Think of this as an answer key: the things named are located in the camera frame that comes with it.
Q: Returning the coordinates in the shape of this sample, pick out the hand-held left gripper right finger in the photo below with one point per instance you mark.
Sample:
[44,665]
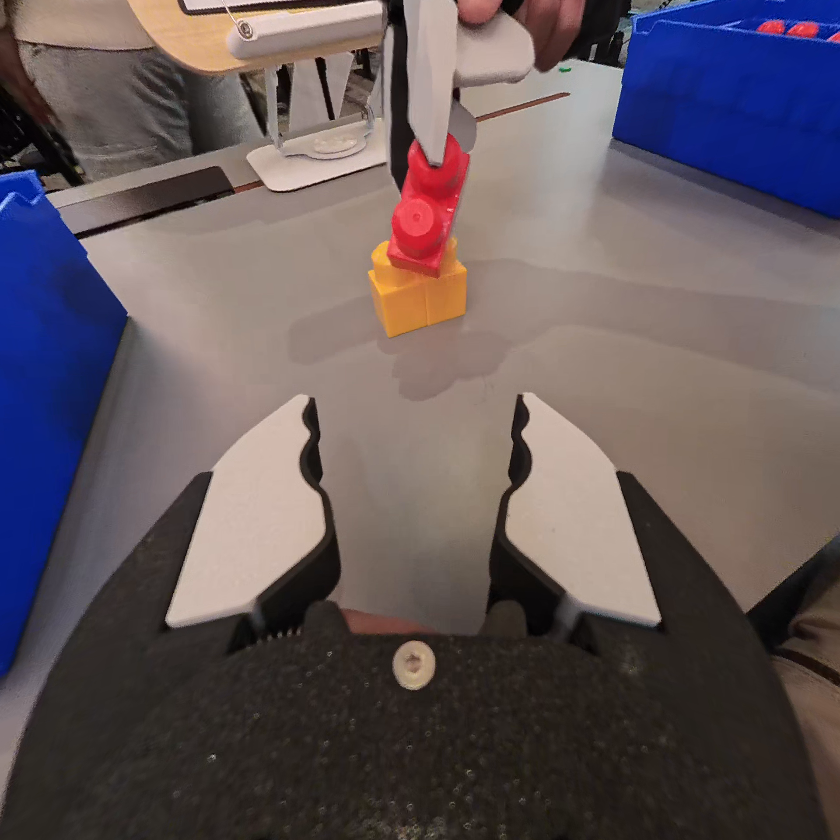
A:
[584,538]

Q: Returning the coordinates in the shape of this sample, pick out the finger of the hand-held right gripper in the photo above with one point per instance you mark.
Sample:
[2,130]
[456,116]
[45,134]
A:
[492,53]
[429,79]

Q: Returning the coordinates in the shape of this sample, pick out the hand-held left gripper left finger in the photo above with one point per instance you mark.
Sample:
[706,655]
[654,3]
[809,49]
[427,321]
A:
[243,538]

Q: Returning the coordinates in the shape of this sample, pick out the red two-stud toy block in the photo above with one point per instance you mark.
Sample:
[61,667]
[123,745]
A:
[423,223]

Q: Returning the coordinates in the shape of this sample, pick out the yellow toy building block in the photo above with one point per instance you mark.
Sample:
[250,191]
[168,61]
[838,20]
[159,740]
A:
[446,292]
[397,302]

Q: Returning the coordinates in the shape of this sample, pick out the blue plastic bin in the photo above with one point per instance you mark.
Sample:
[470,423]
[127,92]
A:
[722,105]
[53,394]

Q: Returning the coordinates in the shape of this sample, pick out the person's right hand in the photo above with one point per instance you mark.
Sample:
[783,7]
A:
[551,26]

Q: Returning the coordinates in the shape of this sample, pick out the white book stand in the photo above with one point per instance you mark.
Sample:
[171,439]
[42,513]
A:
[328,160]

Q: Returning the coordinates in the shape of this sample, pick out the printed instruction sheet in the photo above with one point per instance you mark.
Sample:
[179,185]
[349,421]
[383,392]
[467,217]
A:
[263,5]

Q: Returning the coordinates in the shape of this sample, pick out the red toy building block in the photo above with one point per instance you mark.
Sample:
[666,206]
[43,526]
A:
[772,26]
[803,29]

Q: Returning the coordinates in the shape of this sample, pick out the black flat panel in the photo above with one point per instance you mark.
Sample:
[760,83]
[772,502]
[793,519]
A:
[145,204]

